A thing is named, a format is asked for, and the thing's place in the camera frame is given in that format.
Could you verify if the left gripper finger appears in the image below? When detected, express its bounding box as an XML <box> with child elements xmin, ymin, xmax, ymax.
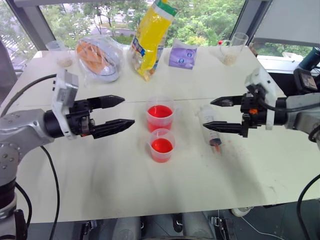
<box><xmin>91</xmin><ymin>118</ymin><xmax>136</xmax><ymax>140</ymax></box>
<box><xmin>87</xmin><ymin>94</ymin><xmax>126</xmax><ymax>110</ymax></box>

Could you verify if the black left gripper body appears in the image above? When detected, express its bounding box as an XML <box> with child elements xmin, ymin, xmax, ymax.
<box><xmin>66</xmin><ymin>97</ymin><xmax>97</xmax><ymax>138</ymax></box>

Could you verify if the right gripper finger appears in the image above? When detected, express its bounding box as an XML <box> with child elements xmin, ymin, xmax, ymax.
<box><xmin>202</xmin><ymin>120</ymin><xmax>245</xmax><ymax>137</ymax></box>
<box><xmin>210</xmin><ymin>95</ymin><xmax>245</xmax><ymax>108</ymax></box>

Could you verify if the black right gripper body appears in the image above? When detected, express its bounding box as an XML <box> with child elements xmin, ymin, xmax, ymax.
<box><xmin>239</xmin><ymin>84</ymin><xmax>268</xmax><ymax>138</ymax></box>

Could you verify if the clear plastic syringe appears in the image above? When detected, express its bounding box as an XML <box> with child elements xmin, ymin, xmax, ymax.
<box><xmin>198</xmin><ymin>104</ymin><xmax>224</xmax><ymax>155</ymax></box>

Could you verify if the large cup with red liquid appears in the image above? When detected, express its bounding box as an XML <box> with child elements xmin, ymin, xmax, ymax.
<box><xmin>145</xmin><ymin>96</ymin><xmax>183</xmax><ymax>134</ymax></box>

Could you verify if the clear measuring cup with grains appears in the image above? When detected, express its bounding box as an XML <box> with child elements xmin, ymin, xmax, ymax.
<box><xmin>219</xmin><ymin>32</ymin><xmax>250</xmax><ymax>67</ymax></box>

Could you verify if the small cup with red liquid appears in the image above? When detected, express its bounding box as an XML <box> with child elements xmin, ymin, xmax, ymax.
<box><xmin>146</xmin><ymin>128</ymin><xmax>177</xmax><ymax>164</ymax></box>

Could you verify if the plastic bag with bread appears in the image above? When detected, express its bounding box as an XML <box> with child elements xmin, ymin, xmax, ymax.
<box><xmin>75</xmin><ymin>34</ymin><xmax>125</xmax><ymax>85</ymax></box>

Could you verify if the purple tissue packet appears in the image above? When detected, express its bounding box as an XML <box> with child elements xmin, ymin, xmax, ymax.
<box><xmin>168</xmin><ymin>38</ymin><xmax>199</xmax><ymax>71</ymax></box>

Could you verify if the black and blue device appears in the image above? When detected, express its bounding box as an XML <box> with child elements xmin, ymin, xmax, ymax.
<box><xmin>292</xmin><ymin>46</ymin><xmax>320</xmax><ymax>96</ymax></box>

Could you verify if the yellow snack bag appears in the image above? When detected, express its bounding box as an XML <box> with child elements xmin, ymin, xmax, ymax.
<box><xmin>128</xmin><ymin>0</ymin><xmax>179</xmax><ymax>83</ymax></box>

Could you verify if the grey window pillar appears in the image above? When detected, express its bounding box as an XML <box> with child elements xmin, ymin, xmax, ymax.
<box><xmin>234</xmin><ymin>0</ymin><xmax>274</xmax><ymax>49</ymax></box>
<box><xmin>4</xmin><ymin>0</ymin><xmax>52</xmax><ymax>52</ymax></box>

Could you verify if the white tape roll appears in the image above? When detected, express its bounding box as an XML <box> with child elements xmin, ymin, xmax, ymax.
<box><xmin>230</xmin><ymin>206</ymin><xmax>255</xmax><ymax>218</ymax></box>

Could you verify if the black table clamp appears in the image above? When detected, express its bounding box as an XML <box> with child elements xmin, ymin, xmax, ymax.
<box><xmin>210</xmin><ymin>216</ymin><xmax>236</xmax><ymax>240</ymax></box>
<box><xmin>171</xmin><ymin>213</ymin><xmax>184</xmax><ymax>233</ymax></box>
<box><xmin>80</xmin><ymin>219</ymin><xmax>98</xmax><ymax>236</ymax></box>

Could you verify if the white roller blind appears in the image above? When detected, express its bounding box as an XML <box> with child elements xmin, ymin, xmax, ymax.
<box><xmin>252</xmin><ymin>0</ymin><xmax>320</xmax><ymax>48</ymax></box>

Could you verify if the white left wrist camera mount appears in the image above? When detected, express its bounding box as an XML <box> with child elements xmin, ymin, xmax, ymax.
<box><xmin>51</xmin><ymin>68</ymin><xmax>80</xmax><ymax>140</ymax></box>

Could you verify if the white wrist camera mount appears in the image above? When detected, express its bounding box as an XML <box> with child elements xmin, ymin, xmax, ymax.
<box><xmin>51</xmin><ymin>68</ymin><xmax>80</xmax><ymax>140</ymax></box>
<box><xmin>244</xmin><ymin>66</ymin><xmax>277</xmax><ymax>131</ymax></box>

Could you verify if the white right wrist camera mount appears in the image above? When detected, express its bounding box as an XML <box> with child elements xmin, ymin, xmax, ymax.
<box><xmin>244</xmin><ymin>66</ymin><xmax>277</xmax><ymax>131</ymax></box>

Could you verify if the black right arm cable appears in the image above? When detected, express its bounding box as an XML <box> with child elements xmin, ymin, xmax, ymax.
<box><xmin>295</xmin><ymin>173</ymin><xmax>320</xmax><ymax>240</ymax></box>
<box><xmin>256</xmin><ymin>96</ymin><xmax>320</xmax><ymax>113</ymax></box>

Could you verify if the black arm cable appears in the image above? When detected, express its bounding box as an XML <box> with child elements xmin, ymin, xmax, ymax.
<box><xmin>256</xmin><ymin>96</ymin><xmax>320</xmax><ymax>113</ymax></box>
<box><xmin>40</xmin><ymin>145</ymin><xmax>61</xmax><ymax>240</ymax></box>
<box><xmin>0</xmin><ymin>73</ymin><xmax>58</xmax><ymax>118</ymax></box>
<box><xmin>14</xmin><ymin>183</ymin><xmax>33</xmax><ymax>227</ymax></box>
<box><xmin>295</xmin><ymin>173</ymin><xmax>320</xmax><ymax>240</ymax></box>

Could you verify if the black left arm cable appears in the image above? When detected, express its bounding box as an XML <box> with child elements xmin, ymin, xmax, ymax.
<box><xmin>40</xmin><ymin>145</ymin><xmax>61</xmax><ymax>240</ymax></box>
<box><xmin>0</xmin><ymin>73</ymin><xmax>58</xmax><ymax>118</ymax></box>
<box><xmin>14</xmin><ymin>183</ymin><xmax>33</xmax><ymax>227</ymax></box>

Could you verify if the thin white floor cable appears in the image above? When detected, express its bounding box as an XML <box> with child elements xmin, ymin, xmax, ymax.
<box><xmin>239</xmin><ymin>215</ymin><xmax>279</xmax><ymax>240</ymax></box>

